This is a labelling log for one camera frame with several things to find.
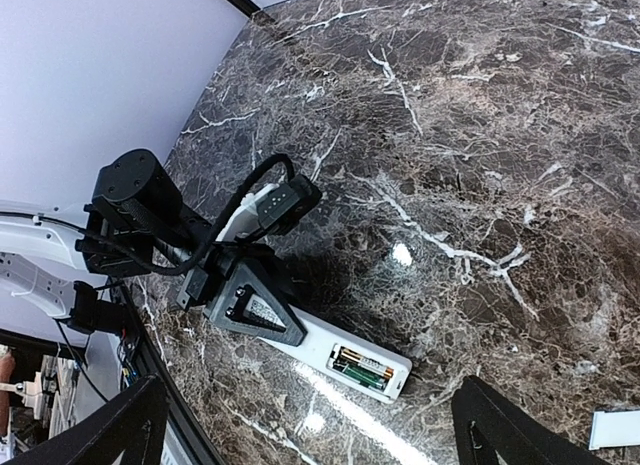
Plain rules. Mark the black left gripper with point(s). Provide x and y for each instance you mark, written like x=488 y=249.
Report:
x=249 y=298

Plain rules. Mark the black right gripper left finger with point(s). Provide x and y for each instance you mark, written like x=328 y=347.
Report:
x=129 y=429

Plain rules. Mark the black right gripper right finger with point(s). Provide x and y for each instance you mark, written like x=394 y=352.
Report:
x=489 y=428

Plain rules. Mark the white remote control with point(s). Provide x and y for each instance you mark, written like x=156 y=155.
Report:
x=320 y=350

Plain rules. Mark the white battery cover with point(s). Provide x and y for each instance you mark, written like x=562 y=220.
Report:
x=615 y=429

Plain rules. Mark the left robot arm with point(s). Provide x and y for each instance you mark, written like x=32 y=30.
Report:
x=137 y=223

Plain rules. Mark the green AAA battery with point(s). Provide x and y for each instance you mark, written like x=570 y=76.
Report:
x=362 y=376

